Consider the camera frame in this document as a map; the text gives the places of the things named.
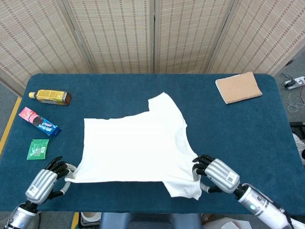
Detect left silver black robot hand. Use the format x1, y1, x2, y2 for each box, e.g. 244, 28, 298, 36
25, 156, 77, 205

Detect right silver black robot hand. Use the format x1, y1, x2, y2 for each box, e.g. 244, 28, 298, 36
192, 154, 241, 194

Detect white T-shirt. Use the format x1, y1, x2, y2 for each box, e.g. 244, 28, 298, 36
64, 92, 202, 200

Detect green sachet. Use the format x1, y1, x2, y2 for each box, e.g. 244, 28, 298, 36
26, 139, 50, 160

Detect white paper sheet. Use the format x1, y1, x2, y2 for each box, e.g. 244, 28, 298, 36
203, 216, 253, 229

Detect white cup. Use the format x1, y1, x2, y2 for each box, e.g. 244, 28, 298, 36
80, 211, 102, 227

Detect pink blue cookie package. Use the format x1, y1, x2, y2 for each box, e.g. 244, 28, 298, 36
18, 106, 62, 138

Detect white bag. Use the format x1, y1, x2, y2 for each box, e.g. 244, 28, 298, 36
292, 133, 305, 165

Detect blue grey seat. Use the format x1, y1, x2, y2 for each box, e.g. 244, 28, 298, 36
99, 212, 203, 229

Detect brown spiral notebook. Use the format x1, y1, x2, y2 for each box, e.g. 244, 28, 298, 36
215, 71, 263, 105

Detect yellow label tea bottle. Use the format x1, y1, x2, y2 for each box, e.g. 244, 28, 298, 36
28, 89, 72, 106

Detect black box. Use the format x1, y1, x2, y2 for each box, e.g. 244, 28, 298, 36
289, 121, 305, 139

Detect white power strip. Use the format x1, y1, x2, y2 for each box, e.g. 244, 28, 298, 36
282, 75, 305, 90

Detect woven folding screen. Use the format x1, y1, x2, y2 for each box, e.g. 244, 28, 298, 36
0, 0, 305, 97

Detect white floor cable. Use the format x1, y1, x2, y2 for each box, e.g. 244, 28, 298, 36
287, 92, 305, 113

